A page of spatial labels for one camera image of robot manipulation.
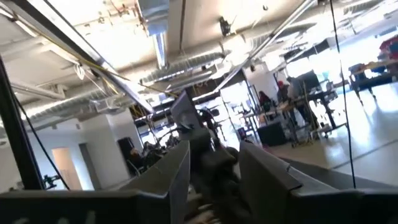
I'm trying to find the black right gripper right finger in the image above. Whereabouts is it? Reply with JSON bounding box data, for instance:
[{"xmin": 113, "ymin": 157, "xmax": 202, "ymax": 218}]
[{"xmin": 239, "ymin": 141, "xmax": 398, "ymax": 224}]

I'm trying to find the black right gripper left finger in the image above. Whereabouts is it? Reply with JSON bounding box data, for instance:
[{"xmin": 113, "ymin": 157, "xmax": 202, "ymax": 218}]
[{"xmin": 0, "ymin": 140, "xmax": 191, "ymax": 224}]

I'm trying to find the purple braided cable bundle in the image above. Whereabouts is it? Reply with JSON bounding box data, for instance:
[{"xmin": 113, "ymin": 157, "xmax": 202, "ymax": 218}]
[{"xmin": 186, "ymin": 129, "xmax": 252, "ymax": 224}]

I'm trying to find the black cabinet box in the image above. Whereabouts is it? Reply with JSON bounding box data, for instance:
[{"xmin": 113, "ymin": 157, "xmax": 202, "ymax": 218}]
[{"xmin": 257, "ymin": 121, "xmax": 289, "ymax": 147}]

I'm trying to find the dark flat monitor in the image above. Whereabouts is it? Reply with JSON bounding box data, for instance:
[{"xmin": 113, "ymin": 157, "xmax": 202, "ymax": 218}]
[{"xmin": 170, "ymin": 90, "xmax": 205, "ymax": 133}]

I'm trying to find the black workbench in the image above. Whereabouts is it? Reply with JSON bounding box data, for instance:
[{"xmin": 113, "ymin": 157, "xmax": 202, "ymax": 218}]
[{"xmin": 348, "ymin": 60, "xmax": 398, "ymax": 103}]

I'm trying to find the red and blue toolbox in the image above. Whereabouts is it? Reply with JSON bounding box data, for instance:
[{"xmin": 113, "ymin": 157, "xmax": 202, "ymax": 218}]
[{"xmin": 379, "ymin": 35, "xmax": 398, "ymax": 60}]

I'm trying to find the black table edge rail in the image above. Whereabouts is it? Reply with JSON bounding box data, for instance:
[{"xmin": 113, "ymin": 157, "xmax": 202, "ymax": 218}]
[{"xmin": 279, "ymin": 157, "xmax": 398, "ymax": 191}]

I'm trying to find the thin black hanging cable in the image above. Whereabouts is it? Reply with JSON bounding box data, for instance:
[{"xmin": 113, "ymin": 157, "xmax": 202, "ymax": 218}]
[
  {"xmin": 12, "ymin": 93, "xmax": 70, "ymax": 190},
  {"xmin": 329, "ymin": 0, "xmax": 357, "ymax": 189}
]

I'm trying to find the black frame post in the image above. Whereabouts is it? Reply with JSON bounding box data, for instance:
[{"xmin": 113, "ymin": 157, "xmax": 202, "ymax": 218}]
[{"xmin": 0, "ymin": 55, "xmax": 44, "ymax": 190}]

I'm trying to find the silver ventilation duct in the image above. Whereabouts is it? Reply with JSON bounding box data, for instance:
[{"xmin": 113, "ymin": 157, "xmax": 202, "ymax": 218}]
[{"xmin": 23, "ymin": 90, "xmax": 109, "ymax": 125}]

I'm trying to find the overhead frame beam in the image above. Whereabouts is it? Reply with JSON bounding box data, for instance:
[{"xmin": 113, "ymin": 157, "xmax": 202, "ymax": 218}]
[
  {"xmin": 9, "ymin": 0, "xmax": 153, "ymax": 113},
  {"xmin": 217, "ymin": 0, "xmax": 315, "ymax": 91}
]

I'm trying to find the black ceiling-mounted camera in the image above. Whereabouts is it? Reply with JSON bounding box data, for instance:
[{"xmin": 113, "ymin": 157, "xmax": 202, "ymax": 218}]
[{"xmin": 219, "ymin": 17, "xmax": 233, "ymax": 37}]

